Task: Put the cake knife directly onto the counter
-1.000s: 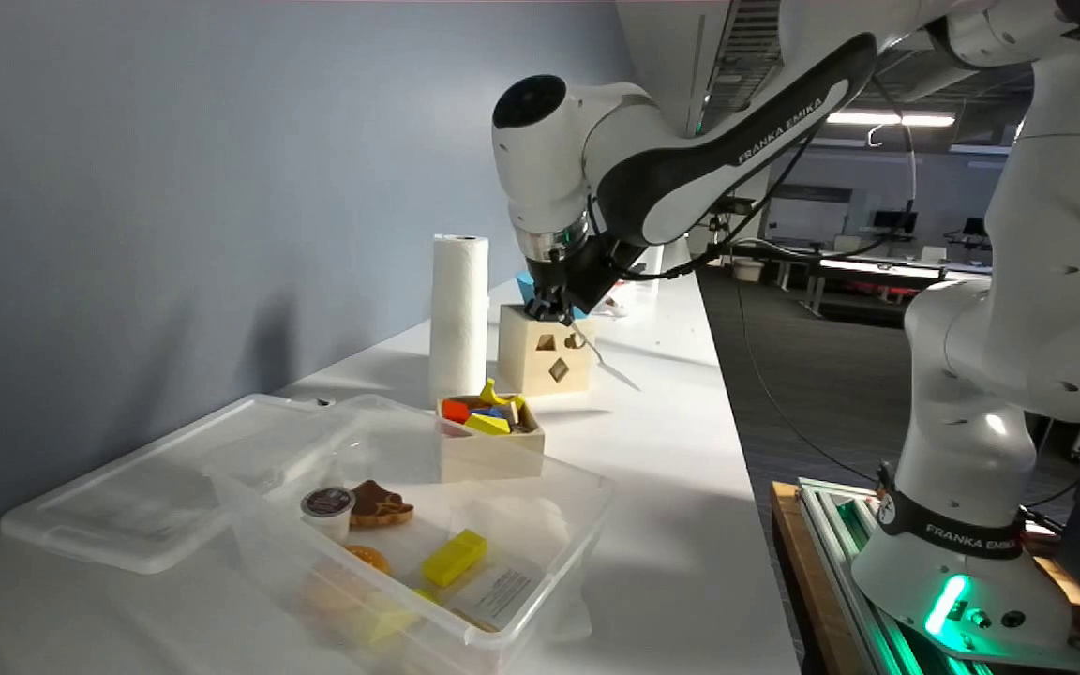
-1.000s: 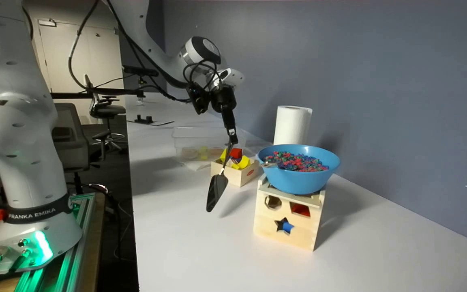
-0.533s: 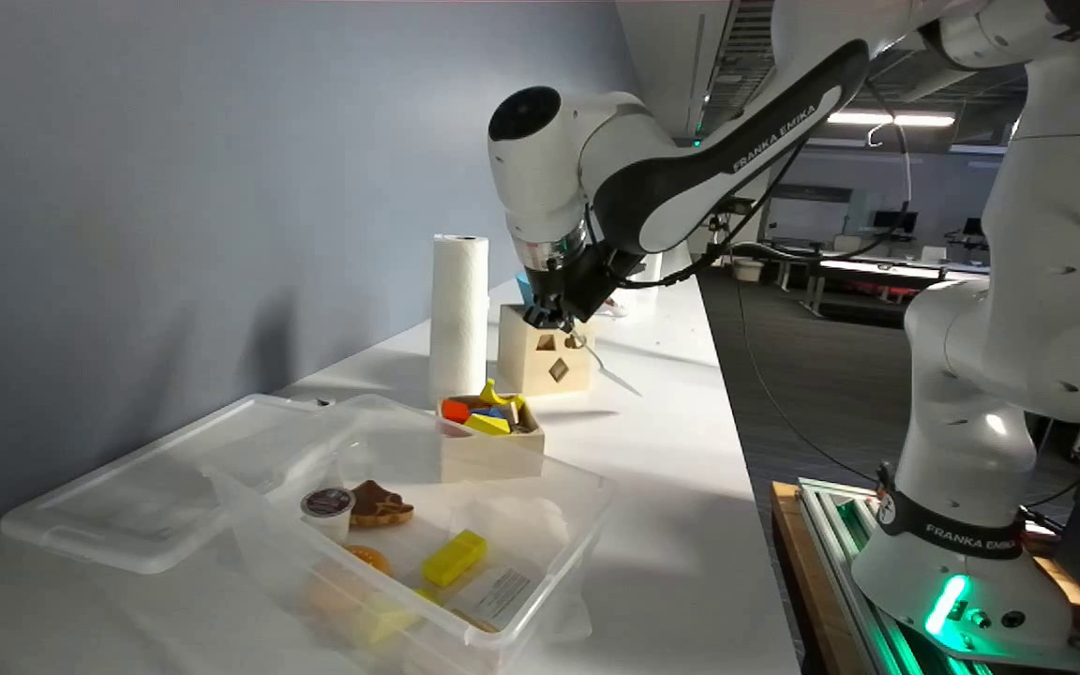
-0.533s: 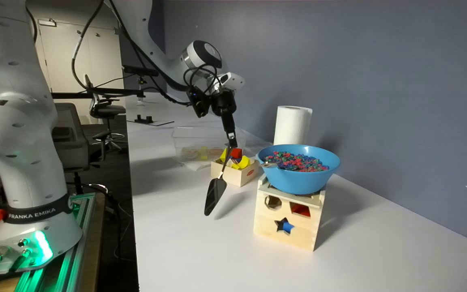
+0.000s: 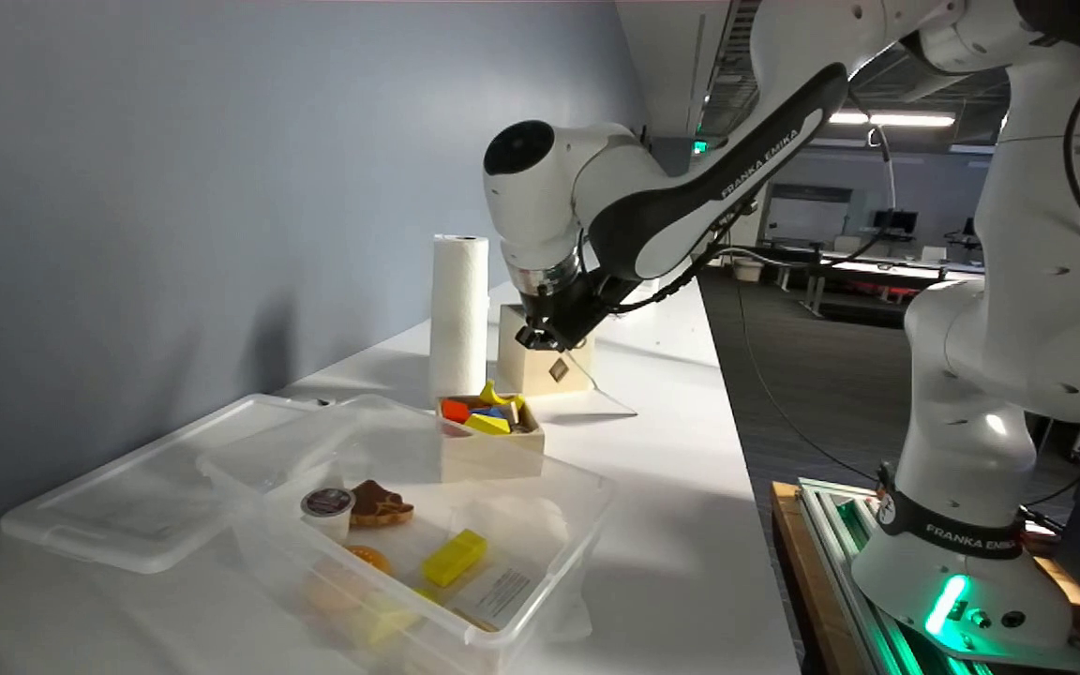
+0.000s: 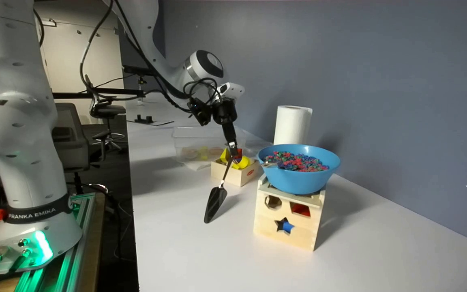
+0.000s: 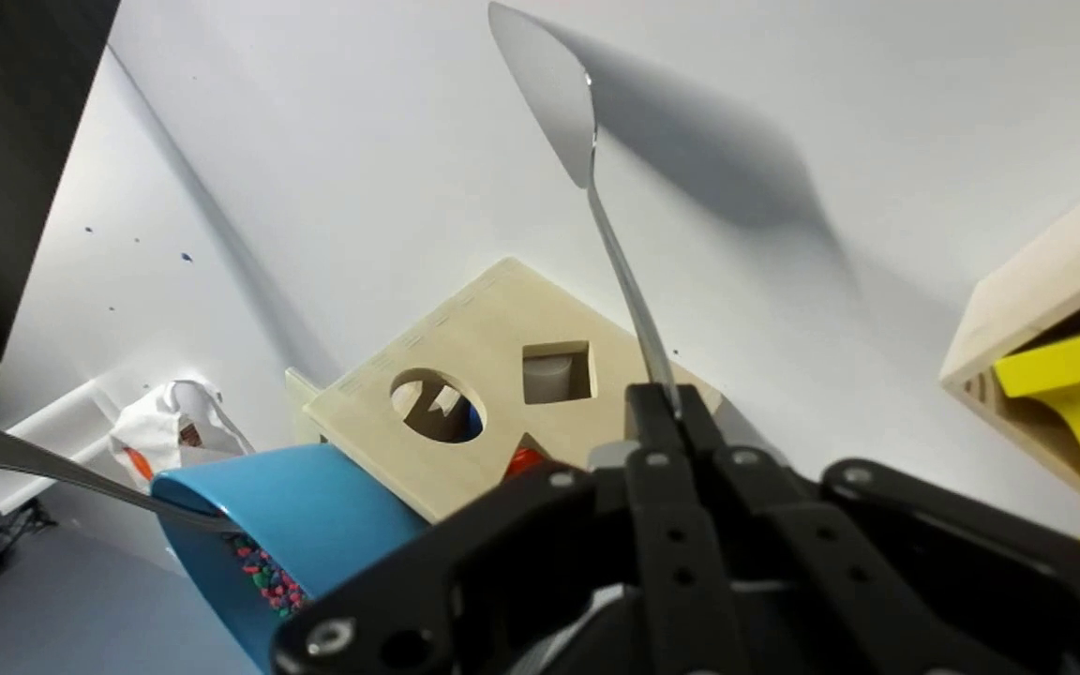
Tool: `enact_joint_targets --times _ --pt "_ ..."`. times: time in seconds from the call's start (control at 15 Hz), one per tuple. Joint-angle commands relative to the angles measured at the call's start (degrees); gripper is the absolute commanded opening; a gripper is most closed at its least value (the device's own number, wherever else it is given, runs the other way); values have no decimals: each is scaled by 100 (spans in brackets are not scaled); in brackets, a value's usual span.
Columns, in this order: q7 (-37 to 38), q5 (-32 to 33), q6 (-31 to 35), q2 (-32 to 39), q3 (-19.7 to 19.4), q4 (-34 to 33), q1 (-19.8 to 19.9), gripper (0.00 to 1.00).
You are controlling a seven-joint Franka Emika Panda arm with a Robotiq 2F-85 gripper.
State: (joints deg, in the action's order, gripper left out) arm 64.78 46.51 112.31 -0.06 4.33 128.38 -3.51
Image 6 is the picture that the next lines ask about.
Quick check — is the clear plastic container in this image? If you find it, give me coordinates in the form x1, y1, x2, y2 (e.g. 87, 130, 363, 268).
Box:
171, 125, 259, 171

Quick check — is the heap of yellow shape blocks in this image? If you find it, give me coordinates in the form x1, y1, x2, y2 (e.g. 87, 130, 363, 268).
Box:
219, 148, 255, 170

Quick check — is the small wooden tray box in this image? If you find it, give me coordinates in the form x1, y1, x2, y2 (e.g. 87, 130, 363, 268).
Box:
210, 148, 263, 188

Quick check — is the white paper towel roll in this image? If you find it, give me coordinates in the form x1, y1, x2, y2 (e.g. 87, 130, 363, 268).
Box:
273, 105, 313, 147

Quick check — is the heap of colourful beads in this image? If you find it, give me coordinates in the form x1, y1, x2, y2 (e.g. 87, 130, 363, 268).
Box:
263, 150, 330, 172

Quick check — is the blue plastic bowl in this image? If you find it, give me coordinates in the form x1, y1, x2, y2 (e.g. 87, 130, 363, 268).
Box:
257, 144, 341, 195

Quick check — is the black office chair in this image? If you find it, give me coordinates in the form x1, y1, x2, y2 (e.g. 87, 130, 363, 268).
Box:
84, 74, 127, 153

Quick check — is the red block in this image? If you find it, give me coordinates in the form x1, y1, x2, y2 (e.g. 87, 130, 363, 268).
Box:
291, 204, 311, 218

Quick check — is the blue star block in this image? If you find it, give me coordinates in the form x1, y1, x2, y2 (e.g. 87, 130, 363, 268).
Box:
276, 217, 295, 235

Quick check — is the wooden shape sorter box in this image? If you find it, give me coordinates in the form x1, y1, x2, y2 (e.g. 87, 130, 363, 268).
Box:
253, 174, 326, 251

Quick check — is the grey office chair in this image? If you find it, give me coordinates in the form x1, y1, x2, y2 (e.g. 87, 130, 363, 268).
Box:
52, 102, 109, 195

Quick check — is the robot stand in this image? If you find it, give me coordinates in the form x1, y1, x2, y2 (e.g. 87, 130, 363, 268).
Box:
0, 192, 107, 292

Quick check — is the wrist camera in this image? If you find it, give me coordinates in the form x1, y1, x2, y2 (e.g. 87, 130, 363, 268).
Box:
187, 97, 213, 127

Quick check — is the black cable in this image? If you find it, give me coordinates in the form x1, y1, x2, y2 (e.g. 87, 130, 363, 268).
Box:
80, 182, 137, 261

